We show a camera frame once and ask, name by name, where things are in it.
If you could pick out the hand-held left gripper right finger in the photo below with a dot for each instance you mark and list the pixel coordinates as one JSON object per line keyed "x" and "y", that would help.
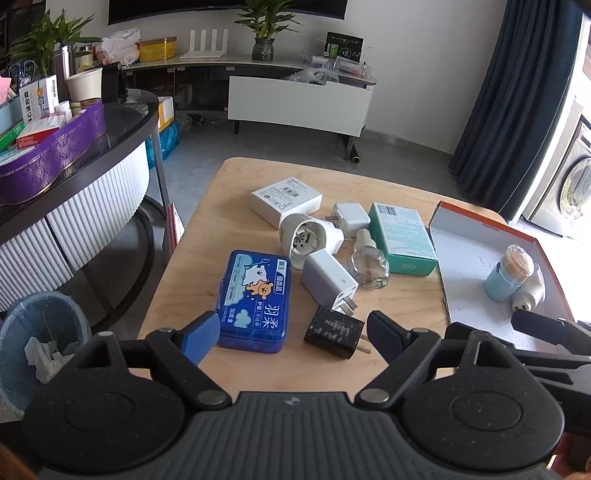
{"x": 385, "y": 339}

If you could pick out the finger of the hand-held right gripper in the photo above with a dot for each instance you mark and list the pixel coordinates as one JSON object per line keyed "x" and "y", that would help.
{"x": 554, "y": 332}
{"x": 554, "y": 364}

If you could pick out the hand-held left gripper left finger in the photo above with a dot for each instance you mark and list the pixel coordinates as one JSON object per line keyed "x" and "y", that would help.
{"x": 203, "y": 339}

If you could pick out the black charger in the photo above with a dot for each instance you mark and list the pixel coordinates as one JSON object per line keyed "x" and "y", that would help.
{"x": 332, "y": 330}

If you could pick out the white charger with prongs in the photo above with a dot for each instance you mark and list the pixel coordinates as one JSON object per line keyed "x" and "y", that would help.
{"x": 323, "y": 277}

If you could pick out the orange-rimmed cardboard box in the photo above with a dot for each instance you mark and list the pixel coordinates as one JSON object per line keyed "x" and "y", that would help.
{"x": 466, "y": 277}

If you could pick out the teal cardboard box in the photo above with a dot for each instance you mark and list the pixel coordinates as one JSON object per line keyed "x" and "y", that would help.
{"x": 401, "y": 235}

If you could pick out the white round plug adapter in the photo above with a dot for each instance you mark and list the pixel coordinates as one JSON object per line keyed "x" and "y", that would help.
{"x": 318, "y": 233}

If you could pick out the white cardboard box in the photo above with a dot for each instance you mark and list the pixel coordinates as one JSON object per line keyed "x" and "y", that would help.
{"x": 286, "y": 198}

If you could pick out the white plug-in device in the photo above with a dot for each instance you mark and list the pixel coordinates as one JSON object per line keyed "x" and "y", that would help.
{"x": 531, "y": 291}

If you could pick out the blue toothpick holder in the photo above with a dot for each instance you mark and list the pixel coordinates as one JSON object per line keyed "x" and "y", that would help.
{"x": 503, "y": 281}

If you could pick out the clear glass bottle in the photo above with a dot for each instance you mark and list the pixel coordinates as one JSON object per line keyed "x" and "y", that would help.
{"x": 369, "y": 267}

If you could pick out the red notebook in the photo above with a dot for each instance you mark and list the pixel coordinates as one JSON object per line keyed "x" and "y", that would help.
{"x": 175, "y": 226}

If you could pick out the small square white charger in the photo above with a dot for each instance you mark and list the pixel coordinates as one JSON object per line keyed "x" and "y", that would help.
{"x": 352, "y": 217}

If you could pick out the washing machine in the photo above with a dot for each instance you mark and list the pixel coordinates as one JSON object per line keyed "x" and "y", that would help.
{"x": 568, "y": 184}

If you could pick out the crumpled white tissue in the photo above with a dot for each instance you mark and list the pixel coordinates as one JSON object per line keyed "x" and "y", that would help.
{"x": 48, "y": 360}

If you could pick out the round white ribbed table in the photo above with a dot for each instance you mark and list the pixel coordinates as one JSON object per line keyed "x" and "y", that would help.
{"x": 92, "y": 194}

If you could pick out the trash bin with blue bag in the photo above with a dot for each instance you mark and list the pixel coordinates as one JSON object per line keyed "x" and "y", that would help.
{"x": 18, "y": 323}

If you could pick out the black rolled mat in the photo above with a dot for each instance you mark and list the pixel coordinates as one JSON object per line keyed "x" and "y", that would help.
{"x": 354, "y": 150}

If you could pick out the blue plastic bag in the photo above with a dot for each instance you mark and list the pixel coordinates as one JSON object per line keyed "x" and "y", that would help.
{"x": 164, "y": 143}

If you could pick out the brown cardboard box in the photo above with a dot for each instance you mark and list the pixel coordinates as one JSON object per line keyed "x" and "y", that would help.
{"x": 166, "y": 113}

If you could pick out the dark blue curtain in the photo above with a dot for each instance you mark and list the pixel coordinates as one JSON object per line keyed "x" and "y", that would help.
{"x": 512, "y": 106}

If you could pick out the purple gift box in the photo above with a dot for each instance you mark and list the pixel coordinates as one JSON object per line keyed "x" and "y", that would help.
{"x": 60, "y": 152}

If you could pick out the white television stand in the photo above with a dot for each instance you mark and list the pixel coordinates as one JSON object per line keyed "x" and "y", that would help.
{"x": 300, "y": 106}

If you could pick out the red and white medicine box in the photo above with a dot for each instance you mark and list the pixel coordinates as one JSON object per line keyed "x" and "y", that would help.
{"x": 39, "y": 131}

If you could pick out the black stand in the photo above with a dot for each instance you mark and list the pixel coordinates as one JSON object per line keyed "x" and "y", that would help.
{"x": 113, "y": 83}

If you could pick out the clear plastic bag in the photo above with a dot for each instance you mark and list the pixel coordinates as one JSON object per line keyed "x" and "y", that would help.
{"x": 314, "y": 76}

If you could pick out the clear plastic organizer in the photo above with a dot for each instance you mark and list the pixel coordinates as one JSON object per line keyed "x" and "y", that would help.
{"x": 341, "y": 64}

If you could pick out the white paper cup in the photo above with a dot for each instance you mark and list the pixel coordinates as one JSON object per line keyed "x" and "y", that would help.
{"x": 85, "y": 85}

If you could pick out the white and blue medicine box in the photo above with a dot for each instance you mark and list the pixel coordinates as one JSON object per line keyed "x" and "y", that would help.
{"x": 39, "y": 99}

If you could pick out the white router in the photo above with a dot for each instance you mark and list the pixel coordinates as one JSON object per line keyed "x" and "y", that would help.
{"x": 205, "y": 48}

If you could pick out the yellow box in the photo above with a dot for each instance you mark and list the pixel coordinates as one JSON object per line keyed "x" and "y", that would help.
{"x": 158, "y": 50}

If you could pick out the green and black box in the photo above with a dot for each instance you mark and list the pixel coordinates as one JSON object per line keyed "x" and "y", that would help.
{"x": 342, "y": 46}

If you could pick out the potted plant in dark vase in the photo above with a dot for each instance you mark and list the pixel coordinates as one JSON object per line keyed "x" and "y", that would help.
{"x": 264, "y": 48}

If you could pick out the white lidded jar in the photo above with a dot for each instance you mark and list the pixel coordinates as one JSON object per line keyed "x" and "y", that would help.
{"x": 84, "y": 62}

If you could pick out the white plastic bag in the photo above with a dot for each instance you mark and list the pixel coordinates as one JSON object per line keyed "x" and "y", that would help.
{"x": 120, "y": 46}

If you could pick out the metal thermos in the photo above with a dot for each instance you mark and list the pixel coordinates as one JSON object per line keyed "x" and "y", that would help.
{"x": 64, "y": 67}

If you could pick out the black television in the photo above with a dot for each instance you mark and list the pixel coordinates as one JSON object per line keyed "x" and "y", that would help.
{"x": 221, "y": 10}

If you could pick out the leafy green plant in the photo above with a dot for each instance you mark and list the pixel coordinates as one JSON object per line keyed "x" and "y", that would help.
{"x": 41, "y": 37}

